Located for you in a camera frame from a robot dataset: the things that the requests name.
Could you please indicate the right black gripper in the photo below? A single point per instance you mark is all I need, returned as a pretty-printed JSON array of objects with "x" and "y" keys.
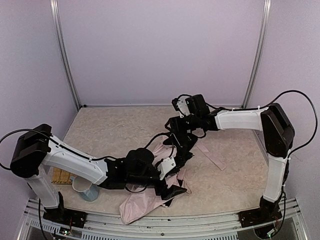
[{"x": 183, "y": 146}]

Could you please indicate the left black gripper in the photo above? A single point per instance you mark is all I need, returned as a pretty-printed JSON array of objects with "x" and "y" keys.
[{"x": 161, "y": 184}]

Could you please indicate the pink and black folding umbrella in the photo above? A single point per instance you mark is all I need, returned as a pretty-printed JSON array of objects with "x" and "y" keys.
[{"x": 143, "y": 201}]

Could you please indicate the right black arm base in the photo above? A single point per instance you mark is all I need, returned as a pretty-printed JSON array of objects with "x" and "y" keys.
[{"x": 260, "y": 215}]

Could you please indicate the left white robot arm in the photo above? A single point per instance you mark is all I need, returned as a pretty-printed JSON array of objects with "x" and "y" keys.
[{"x": 38, "y": 147}]

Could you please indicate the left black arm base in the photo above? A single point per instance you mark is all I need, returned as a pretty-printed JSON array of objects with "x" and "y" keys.
[{"x": 65, "y": 216}]

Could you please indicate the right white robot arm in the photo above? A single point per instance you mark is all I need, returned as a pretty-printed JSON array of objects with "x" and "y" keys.
[{"x": 278, "y": 133}]

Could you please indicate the light blue plastic pitcher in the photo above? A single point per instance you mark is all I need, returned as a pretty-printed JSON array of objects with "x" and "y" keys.
[{"x": 87, "y": 191}]

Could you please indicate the woven bamboo tray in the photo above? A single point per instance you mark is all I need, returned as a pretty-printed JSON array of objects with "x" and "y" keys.
[{"x": 61, "y": 177}]

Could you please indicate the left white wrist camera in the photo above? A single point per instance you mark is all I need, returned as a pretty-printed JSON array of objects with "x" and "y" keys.
[{"x": 167, "y": 166}]

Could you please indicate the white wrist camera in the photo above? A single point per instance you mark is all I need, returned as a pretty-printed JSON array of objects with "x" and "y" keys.
[
  {"x": 180, "y": 105},
  {"x": 167, "y": 166}
]

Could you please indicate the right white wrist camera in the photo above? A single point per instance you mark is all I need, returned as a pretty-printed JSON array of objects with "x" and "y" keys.
[{"x": 180, "y": 105}]

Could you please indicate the aluminium front rail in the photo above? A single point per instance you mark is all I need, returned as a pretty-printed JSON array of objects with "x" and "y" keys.
[{"x": 188, "y": 217}]

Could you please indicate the left aluminium frame post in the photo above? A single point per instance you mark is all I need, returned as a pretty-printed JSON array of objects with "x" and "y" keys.
[{"x": 54, "y": 5}]

